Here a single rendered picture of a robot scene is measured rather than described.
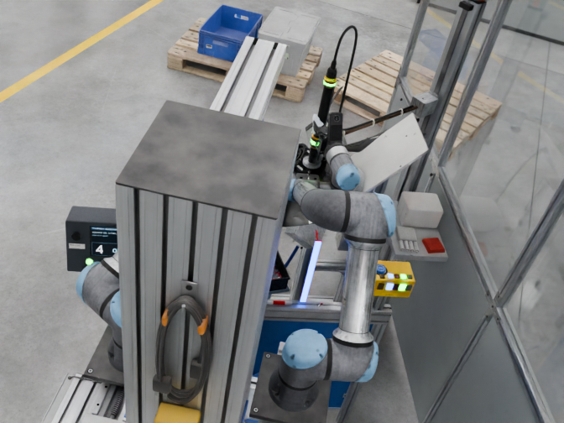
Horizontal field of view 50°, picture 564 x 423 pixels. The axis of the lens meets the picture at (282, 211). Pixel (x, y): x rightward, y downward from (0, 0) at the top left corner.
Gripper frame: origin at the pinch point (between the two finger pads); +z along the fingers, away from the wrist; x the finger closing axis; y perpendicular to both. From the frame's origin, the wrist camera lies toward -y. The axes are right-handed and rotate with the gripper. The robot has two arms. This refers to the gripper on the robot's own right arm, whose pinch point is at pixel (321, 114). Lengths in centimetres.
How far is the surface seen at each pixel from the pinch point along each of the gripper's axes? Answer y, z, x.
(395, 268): 39, -42, 24
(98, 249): 30, -31, -79
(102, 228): 22, -29, -77
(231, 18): 126, 339, 39
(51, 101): 150, 240, -114
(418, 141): 12.3, -1.0, 42.5
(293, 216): 29.6, -21.0, -11.1
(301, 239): 49, -15, -3
